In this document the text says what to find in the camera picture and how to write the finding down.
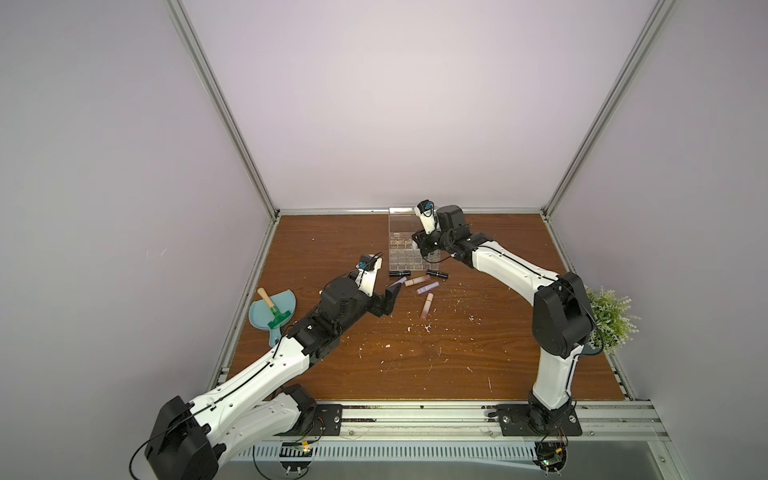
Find green rake wooden handle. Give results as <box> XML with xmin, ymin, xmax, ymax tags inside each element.
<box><xmin>257</xmin><ymin>287</ymin><xmax>291</xmax><ymax>328</ymax></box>

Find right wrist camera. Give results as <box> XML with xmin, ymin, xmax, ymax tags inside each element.
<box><xmin>414</xmin><ymin>200</ymin><xmax>438</xmax><ymax>235</ymax></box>

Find teal dustpan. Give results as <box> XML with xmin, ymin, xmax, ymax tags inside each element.
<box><xmin>248</xmin><ymin>288</ymin><xmax>297</xmax><ymax>347</ymax></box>

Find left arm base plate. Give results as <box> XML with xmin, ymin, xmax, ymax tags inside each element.
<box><xmin>279</xmin><ymin>404</ymin><xmax>343</xmax><ymax>437</ymax></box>

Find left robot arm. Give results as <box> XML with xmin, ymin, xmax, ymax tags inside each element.
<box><xmin>137</xmin><ymin>271</ymin><xmax>403</xmax><ymax>479</ymax></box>

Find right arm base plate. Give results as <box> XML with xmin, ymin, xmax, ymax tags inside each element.
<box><xmin>487</xmin><ymin>401</ymin><xmax>583</xmax><ymax>437</ymax></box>

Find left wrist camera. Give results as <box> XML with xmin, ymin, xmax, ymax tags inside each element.
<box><xmin>355</xmin><ymin>252</ymin><xmax>383</xmax><ymax>297</ymax></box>

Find peach lip gloss tube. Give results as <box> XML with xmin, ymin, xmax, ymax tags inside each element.
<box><xmin>404</xmin><ymin>275</ymin><xmax>430</xmax><ymax>287</ymax></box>

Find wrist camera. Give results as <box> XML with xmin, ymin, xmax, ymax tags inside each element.
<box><xmin>355</xmin><ymin>252</ymin><xmax>383</xmax><ymax>297</ymax></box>
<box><xmin>414</xmin><ymin>200</ymin><xmax>438</xmax><ymax>235</ymax></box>

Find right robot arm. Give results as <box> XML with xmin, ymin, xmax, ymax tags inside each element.
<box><xmin>412</xmin><ymin>200</ymin><xmax>595</xmax><ymax>434</ymax></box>

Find clear acrylic lipstick organizer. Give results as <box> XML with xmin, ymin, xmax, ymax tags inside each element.
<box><xmin>388</xmin><ymin>207</ymin><xmax>440</xmax><ymax>272</ymax></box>

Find potted green plant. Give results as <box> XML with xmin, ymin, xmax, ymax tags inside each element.
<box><xmin>587</xmin><ymin>288</ymin><xmax>639</xmax><ymax>354</ymax></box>

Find aluminium front rail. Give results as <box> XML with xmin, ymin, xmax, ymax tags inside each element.
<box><xmin>309</xmin><ymin>400</ymin><xmax>669</xmax><ymax>442</ymax></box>

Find pink lip gloss tube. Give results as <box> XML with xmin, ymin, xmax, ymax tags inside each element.
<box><xmin>420</xmin><ymin>293</ymin><xmax>434</xmax><ymax>319</ymax></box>

